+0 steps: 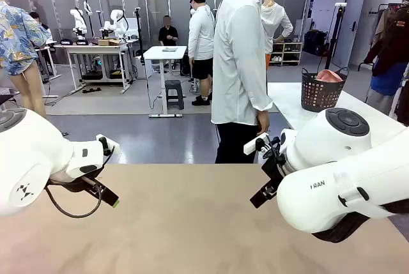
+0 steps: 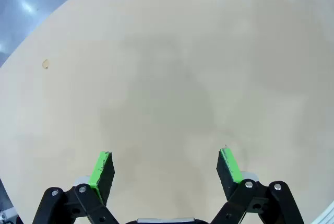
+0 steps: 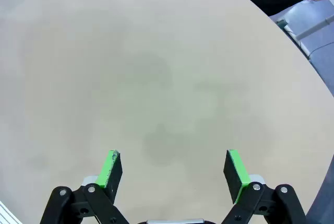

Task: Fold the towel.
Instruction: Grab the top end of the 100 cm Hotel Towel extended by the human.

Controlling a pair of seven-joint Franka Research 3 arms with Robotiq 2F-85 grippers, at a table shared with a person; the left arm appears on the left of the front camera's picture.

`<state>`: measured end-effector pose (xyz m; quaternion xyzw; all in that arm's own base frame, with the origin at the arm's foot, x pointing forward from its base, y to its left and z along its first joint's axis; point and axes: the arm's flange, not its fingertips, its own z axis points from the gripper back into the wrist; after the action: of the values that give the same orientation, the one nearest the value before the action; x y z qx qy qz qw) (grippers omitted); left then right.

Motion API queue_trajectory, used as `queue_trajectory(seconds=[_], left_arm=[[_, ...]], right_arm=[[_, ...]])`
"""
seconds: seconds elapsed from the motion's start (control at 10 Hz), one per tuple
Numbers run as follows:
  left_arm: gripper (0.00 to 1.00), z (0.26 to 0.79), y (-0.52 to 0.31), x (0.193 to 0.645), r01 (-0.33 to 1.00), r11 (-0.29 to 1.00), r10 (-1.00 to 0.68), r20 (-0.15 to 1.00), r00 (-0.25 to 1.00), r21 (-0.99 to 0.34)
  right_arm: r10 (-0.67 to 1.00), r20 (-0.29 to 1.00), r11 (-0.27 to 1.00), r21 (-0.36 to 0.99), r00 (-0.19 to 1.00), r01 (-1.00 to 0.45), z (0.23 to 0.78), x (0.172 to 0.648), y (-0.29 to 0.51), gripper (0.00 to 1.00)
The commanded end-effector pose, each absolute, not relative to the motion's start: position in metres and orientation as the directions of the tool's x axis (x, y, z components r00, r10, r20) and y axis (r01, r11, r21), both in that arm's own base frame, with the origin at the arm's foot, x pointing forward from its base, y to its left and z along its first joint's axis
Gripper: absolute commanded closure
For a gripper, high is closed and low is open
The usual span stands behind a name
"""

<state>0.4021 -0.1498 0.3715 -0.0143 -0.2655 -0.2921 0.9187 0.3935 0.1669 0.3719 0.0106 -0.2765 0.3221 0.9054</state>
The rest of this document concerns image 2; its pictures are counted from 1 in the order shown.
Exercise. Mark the aluminium profile frame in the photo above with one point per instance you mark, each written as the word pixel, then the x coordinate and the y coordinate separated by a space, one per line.
pixel 327 216

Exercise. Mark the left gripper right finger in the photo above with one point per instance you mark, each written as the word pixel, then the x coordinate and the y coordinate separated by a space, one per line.
pixel 227 174

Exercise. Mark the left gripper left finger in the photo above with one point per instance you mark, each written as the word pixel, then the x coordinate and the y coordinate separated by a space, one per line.
pixel 101 174

